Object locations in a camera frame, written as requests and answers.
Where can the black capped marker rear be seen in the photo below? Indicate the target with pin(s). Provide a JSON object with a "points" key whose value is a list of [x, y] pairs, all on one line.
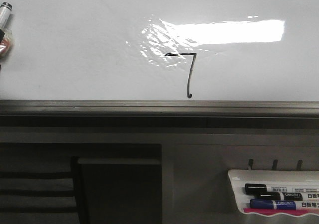
{"points": [[251, 189]]}

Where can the black hook middle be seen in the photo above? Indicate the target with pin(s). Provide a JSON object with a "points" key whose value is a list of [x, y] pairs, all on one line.
{"points": [[274, 164]]}

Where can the black hook left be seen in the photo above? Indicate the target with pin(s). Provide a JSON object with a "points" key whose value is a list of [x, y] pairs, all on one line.
{"points": [[250, 164]]}

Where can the white plastic marker tray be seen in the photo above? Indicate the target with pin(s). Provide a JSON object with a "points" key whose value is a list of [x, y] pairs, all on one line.
{"points": [[305, 182]]}

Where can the white whiteboard surface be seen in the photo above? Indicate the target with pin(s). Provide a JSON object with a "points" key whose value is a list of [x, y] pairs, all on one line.
{"points": [[261, 50]]}

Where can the black hook right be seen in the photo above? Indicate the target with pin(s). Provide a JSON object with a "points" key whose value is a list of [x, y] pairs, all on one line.
{"points": [[299, 165]]}

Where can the white black whiteboard marker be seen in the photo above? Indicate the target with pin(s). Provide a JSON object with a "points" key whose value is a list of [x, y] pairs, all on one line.
{"points": [[5, 33]]}

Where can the blue capped marker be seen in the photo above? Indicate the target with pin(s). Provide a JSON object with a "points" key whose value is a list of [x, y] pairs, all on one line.
{"points": [[284, 205]]}

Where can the black capped marker middle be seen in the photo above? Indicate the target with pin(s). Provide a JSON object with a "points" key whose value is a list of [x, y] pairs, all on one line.
{"points": [[288, 196]]}

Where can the black capped marker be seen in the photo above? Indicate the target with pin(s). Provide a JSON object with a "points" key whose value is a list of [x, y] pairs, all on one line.
{"points": [[251, 189], [288, 196]]}

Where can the black hook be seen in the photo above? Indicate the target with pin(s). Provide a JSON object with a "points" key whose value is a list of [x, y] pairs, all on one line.
{"points": [[299, 165], [274, 164], [250, 164]]}

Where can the dark cabinet panel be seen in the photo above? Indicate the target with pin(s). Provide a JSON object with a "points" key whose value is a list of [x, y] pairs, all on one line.
{"points": [[117, 190]]}

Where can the dark striped chair back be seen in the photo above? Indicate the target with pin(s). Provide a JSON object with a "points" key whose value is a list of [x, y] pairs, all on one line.
{"points": [[37, 198]]}

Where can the grey aluminium whiteboard frame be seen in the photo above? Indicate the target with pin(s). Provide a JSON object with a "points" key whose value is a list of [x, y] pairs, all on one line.
{"points": [[188, 108]]}

